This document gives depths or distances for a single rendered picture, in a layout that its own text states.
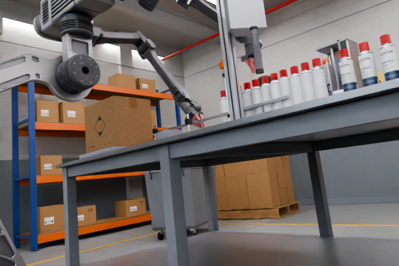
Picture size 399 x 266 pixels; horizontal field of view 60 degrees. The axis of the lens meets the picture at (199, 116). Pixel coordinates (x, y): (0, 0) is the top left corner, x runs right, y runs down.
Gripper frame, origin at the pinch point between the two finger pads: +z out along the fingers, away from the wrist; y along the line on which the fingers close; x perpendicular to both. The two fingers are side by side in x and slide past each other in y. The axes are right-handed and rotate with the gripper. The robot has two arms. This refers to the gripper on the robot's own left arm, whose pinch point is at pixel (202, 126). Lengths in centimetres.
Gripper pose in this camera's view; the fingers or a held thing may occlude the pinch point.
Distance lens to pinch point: 188.9
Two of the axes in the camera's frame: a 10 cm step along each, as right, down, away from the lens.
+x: -4.6, 7.8, 4.3
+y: 7.1, 0.3, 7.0
